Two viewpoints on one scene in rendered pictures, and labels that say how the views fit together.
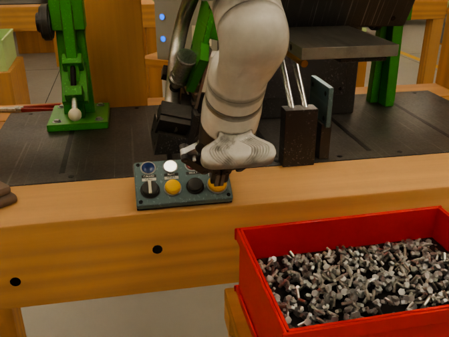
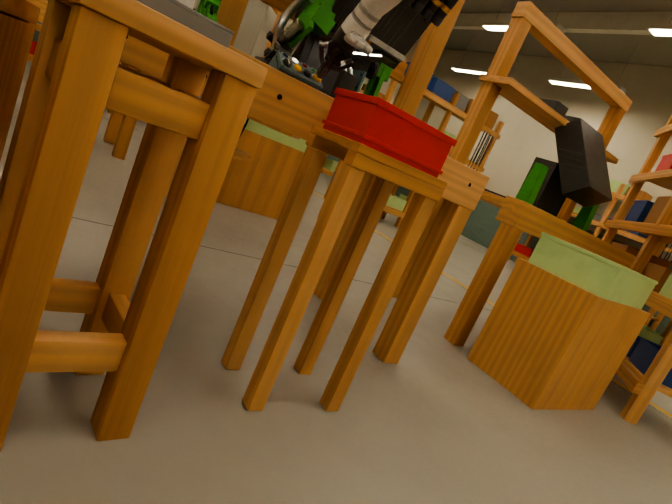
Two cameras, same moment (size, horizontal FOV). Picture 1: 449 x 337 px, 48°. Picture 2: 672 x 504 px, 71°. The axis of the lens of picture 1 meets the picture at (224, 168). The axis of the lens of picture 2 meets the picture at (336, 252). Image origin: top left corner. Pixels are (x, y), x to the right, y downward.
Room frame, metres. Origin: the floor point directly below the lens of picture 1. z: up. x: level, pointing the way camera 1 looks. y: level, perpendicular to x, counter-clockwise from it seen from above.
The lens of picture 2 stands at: (-0.72, 0.44, 0.77)
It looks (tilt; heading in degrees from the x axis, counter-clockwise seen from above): 12 degrees down; 333
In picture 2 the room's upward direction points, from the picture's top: 23 degrees clockwise
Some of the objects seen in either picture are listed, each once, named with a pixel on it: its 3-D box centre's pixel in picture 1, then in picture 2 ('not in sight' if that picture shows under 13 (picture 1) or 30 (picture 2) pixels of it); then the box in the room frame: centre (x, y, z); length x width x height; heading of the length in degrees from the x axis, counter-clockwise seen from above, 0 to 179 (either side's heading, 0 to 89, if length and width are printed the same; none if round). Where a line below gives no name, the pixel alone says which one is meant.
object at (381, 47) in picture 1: (308, 35); (355, 47); (0.98, -0.16, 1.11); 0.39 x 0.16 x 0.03; 11
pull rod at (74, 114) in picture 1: (74, 105); not in sight; (1.03, 0.32, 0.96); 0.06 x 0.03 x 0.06; 11
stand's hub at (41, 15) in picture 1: (44, 22); not in sight; (1.11, 0.38, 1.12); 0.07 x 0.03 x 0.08; 11
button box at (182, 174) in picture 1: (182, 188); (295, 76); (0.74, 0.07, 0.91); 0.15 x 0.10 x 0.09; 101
